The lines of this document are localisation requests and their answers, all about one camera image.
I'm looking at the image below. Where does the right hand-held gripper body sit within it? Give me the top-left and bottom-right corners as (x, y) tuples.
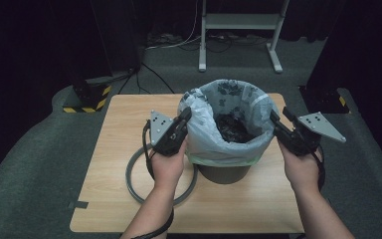
(278, 111), (347, 157)

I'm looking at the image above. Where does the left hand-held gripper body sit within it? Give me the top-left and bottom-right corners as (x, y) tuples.
(147, 109), (189, 158)

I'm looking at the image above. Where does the white printed trash bag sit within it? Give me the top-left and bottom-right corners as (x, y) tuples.
(177, 79), (281, 164)

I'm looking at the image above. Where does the gray bin rim ring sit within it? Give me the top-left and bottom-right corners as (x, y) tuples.
(124, 142), (200, 206)

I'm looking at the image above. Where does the gray trash bin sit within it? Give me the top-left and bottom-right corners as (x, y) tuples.
(196, 163), (252, 185)

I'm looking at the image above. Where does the person's right hand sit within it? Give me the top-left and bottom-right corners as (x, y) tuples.
(278, 139), (324, 194)

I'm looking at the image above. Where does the person's left hand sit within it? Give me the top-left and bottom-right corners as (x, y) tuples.
(149, 139), (189, 191)

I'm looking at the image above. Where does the black stand with striped base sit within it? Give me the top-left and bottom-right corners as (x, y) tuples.
(298, 0), (351, 115)
(46, 0), (112, 115)

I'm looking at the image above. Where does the dark crumpled trash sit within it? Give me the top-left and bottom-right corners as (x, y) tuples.
(214, 114), (256, 144)

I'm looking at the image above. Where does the dark upright panel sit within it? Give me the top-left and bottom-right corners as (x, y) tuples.
(90, 0), (144, 75)

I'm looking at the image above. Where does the white metal stand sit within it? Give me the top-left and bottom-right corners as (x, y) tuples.
(197, 0), (291, 75)

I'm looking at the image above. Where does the gray tape strip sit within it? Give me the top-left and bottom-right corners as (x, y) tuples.
(68, 200), (90, 210)

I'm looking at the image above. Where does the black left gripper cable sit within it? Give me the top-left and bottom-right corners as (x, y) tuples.
(130, 119), (175, 239)

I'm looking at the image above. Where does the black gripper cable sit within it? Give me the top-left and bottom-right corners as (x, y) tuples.
(130, 119), (175, 239)
(312, 144), (327, 192)

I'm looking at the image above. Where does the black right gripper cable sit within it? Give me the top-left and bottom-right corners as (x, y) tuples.
(312, 144), (327, 192)

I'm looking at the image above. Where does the black floor cable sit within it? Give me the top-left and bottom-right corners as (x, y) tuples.
(117, 61), (176, 96)

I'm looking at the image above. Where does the white floor cable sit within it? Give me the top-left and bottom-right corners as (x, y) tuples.
(144, 0), (203, 52)

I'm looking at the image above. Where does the bundle of floor cables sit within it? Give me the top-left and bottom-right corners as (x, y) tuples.
(145, 32), (271, 54)

